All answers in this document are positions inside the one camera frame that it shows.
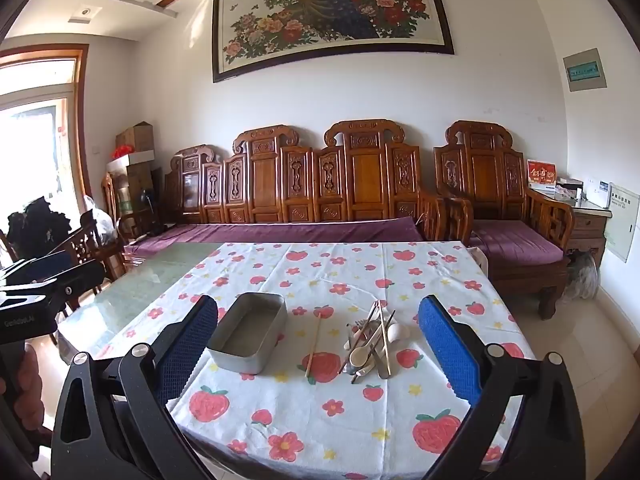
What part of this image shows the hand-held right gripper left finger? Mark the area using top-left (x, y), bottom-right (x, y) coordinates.
top-left (50, 294), bottom-right (221, 480)

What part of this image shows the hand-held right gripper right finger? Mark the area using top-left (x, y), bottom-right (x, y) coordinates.
top-left (417, 295), bottom-right (588, 480)

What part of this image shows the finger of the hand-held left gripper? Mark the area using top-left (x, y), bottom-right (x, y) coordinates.
top-left (0, 252), bottom-right (72, 287)
top-left (0, 262), bottom-right (107, 312)

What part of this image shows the rectangular metal tray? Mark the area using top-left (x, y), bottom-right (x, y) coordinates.
top-left (206, 292), bottom-right (289, 376)

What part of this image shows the wooden chopstick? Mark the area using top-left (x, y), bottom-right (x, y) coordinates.
top-left (305, 311), bottom-right (323, 379)
top-left (379, 302), bottom-right (394, 380)
top-left (340, 300), bottom-right (380, 375)

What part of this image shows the metal spoon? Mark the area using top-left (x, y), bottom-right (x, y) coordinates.
top-left (372, 330), bottom-right (392, 380)

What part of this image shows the pile of spoons and chopsticks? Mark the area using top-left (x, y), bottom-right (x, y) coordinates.
top-left (351, 310), bottom-right (398, 385)

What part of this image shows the person's left hand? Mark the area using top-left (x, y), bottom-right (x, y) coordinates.
top-left (0, 342), bottom-right (44, 416)

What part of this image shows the carved wooden chair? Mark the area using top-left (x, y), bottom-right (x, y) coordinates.
top-left (50, 210), bottom-right (131, 283)

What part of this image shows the black clothes pile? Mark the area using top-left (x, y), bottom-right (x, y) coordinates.
top-left (6, 199), bottom-right (74, 262)

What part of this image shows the clear plastic bag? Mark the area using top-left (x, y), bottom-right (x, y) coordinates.
top-left (82, 195), bottom-right (119, 247)

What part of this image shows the purple armchair cushion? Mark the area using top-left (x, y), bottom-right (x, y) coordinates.
top-left (470, 219), bottom-right (571, 267)

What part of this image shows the strawberry print tablecloth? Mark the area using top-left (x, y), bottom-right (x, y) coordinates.
top-left (97, 241), bottom-right (538, 480)

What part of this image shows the white flat box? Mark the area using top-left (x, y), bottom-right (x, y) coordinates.
top-left (106, 151), bottom-right (156, 172)

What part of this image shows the purple sofa cushion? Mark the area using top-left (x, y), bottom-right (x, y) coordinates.
top-left (122, 217), bottom-right (426, 261)

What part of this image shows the brown cardboard box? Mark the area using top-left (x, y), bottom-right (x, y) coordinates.
top-left (116, 121), bottom-right (155, 153)

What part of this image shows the grey crumpled plastic bag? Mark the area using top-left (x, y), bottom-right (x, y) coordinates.
top-left (567, 252), bottom-right (601, 302)

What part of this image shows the carved wooden armchair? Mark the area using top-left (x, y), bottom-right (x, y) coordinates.
top-left (434, 120), bottom-right (576, 321)

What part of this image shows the wooden side table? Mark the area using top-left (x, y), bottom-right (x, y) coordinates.
top-left (567, 195), bottom-right (613, 256)

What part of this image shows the carved wooden sofa bench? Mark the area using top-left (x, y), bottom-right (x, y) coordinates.
top-left (162, 119), bottom-right (473, 256)

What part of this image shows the red standing card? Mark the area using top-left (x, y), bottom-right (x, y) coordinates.
top-left (526, 159), bottom-right (558, 191)

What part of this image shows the white box device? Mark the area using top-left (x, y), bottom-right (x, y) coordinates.
top-left (585, 180), bottom-right (612, 209)

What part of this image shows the ceiling light fixture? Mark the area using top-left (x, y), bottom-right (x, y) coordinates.
top-left (67, 5), bottom-right (104, 25)

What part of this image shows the framed peacock flower painting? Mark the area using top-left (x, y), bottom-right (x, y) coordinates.
top-left (211, 0), bottom-right (456, 84)

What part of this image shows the wooden door frame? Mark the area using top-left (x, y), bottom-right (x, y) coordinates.
top-left (0, 44), bottom-right (94, 241)

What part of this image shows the white wall panel cover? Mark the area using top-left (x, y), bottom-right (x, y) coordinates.
top-left (602, 195), bottom-right (635, 264)

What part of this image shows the grey electrical wall panel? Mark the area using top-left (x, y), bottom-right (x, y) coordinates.
top-left (562, 49), bottom-right (609, 93)

